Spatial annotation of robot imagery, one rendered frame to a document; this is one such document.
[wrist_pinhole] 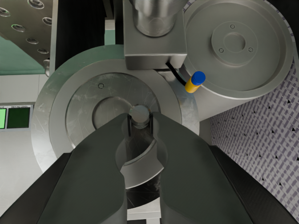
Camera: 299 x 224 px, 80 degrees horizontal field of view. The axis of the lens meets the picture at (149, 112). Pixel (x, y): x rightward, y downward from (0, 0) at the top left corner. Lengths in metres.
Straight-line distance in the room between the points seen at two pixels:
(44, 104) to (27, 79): 3.34
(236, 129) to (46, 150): 0.27
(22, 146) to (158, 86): 0.47
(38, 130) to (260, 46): 0.23
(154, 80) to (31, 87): 3.31
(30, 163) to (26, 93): 2.92
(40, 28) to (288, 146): 0.46
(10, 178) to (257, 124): 0.56
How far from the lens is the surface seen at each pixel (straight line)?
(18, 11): 0.43
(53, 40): 0.21
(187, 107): 0.17
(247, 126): 0.30
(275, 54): 0.23
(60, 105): 0.17
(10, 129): 0.59
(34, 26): 0.46
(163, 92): 0.16
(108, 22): 0.62
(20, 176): 0.58
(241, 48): 0.22
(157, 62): 0.16
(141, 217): 0.52
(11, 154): 0.59
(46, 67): 0.58
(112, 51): 0.18
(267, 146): 0.27
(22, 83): 3.54
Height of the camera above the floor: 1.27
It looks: 10 degrees down
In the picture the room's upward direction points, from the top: 177 degrees clockwise
